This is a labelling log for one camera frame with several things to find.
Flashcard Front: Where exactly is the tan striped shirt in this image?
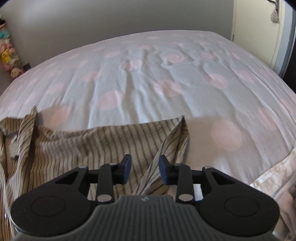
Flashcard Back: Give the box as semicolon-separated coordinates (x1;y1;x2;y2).
0;105;192;241

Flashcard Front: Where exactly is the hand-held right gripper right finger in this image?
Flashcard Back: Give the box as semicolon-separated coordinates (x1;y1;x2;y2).
159;155;234;204

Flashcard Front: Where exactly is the pink polka dot bed sheet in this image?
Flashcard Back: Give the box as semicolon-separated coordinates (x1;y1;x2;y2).
0;30;296;197

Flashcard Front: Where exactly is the pile of stuffed toys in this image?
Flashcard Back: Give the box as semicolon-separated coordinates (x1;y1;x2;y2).
0;17;26;78

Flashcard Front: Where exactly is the white quilted blanket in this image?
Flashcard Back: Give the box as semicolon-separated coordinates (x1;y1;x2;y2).
250;148;296;241

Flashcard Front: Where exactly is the grey hanging tassel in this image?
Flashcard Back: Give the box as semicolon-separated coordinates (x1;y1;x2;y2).
269;0;280;24

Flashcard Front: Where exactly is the cream door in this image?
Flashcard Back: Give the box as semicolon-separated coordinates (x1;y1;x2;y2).
231;0;286;70

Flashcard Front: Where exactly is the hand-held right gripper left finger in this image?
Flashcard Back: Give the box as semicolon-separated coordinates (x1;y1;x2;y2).
55;154;132;204

